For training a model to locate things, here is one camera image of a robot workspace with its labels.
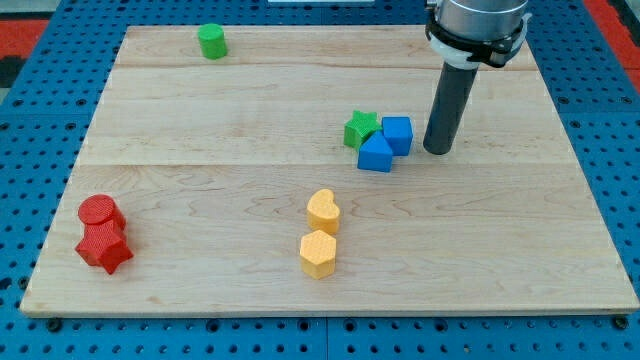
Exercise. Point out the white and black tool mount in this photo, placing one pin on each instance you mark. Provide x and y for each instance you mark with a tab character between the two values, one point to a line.
467	54

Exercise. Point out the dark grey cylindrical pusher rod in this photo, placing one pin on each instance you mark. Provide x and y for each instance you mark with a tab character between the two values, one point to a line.
452	93

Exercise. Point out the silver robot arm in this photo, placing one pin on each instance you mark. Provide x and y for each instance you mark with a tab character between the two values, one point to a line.
467	34

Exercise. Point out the blue triangle block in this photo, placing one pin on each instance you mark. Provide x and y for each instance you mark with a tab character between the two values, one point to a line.
375	154

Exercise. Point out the blue cube block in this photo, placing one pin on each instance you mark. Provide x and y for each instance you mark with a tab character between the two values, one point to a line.
398	132

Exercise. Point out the green star block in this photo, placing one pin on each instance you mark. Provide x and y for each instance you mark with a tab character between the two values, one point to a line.
359	128

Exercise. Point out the yellow heart block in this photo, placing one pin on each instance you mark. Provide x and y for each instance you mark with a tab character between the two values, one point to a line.
323	212

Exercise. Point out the light wooden board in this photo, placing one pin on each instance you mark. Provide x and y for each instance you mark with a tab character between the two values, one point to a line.
212	164

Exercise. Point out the yellow hexagon block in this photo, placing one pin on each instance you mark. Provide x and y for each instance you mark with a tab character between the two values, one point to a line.
318	254

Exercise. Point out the green cylinder block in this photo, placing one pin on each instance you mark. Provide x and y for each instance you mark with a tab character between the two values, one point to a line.
212	42

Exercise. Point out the red cylinder block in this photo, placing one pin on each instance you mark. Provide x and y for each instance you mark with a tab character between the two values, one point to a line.
99	209

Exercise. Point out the red star block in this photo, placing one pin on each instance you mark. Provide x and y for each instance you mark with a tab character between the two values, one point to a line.
104	245

